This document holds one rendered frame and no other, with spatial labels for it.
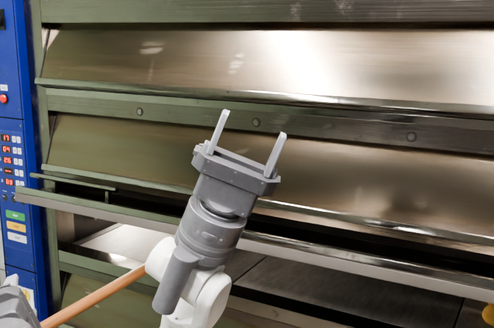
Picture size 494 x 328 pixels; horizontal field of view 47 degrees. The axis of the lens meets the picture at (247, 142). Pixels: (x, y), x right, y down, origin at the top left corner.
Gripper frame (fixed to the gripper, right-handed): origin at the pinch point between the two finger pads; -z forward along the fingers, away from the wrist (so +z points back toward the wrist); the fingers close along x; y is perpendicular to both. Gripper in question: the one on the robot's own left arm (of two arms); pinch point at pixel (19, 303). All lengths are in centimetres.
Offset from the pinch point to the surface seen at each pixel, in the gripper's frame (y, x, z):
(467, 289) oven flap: 79, 21, 18
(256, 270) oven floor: 46, 41, -43
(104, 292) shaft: 6.5, 24.0, -34.2
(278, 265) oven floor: 53, 43, -45
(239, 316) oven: 37, 42, -27
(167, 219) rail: 28.9, 7.7, -27.5
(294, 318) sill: 50, 41, -17
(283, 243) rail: 52, 13, -7
